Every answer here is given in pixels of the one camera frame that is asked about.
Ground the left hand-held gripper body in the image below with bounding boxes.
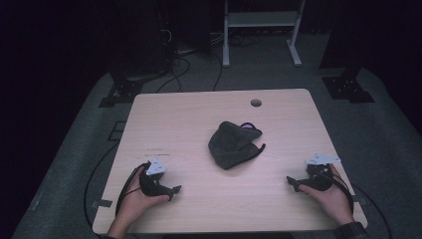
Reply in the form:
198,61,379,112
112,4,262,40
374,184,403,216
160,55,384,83
138,157,174,198

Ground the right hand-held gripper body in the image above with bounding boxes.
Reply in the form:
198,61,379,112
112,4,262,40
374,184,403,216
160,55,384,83
298,152,341,192

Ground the grey and purple towel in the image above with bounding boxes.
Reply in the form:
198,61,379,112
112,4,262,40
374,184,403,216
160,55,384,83
207,120,267,170

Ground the person's left hand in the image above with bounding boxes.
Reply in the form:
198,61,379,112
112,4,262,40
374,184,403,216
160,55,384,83
115,165,170,223

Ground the person's right hand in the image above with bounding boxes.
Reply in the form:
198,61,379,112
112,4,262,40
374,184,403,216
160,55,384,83
299,164,355,227

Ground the black stand base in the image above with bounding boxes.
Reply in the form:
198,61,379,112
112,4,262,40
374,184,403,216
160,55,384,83
99,78,144,109
321,68,376,104

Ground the dark equipment cabinet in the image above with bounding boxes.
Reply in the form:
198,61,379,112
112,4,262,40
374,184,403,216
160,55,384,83
107,0,175,81

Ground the white metal stand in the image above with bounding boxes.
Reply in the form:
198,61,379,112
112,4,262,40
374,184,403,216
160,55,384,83
222,0,307,69

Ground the left hand-held gripper cable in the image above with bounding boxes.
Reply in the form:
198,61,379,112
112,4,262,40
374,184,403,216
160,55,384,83
114,161,151,217

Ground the hand-held gripper cable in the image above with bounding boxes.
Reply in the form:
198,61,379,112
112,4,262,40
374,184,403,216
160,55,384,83
114,161,151,217
317,168,355,214

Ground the right hand-held gripper cable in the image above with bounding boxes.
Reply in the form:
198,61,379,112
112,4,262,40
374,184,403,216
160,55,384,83
317,168,355,214

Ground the long black cable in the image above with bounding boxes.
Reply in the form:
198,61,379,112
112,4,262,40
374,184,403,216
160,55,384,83
352,184,394,239
83,141,121,231

